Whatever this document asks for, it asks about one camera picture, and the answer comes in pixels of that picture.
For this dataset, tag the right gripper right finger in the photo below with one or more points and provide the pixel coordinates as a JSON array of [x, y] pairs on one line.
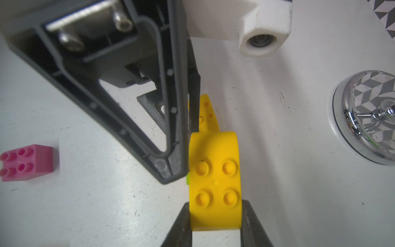
[[252, 233]]

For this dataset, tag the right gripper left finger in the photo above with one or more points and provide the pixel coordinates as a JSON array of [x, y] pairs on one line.
[[180, 234]]

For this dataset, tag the yellow long lego brick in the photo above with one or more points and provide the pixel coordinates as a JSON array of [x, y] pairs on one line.
[[215, 194]]

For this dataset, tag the yellow curved lego brick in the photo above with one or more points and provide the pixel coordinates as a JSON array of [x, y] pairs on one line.
[[207, 118]]

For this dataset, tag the pink lego brick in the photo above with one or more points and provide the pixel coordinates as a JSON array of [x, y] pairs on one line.
[[26, 163]]

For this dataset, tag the chrome mug tree stand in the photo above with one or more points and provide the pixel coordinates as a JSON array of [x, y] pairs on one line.
[[364, 112]]

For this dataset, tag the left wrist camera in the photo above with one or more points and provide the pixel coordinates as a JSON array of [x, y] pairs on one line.
[[260, 27]]

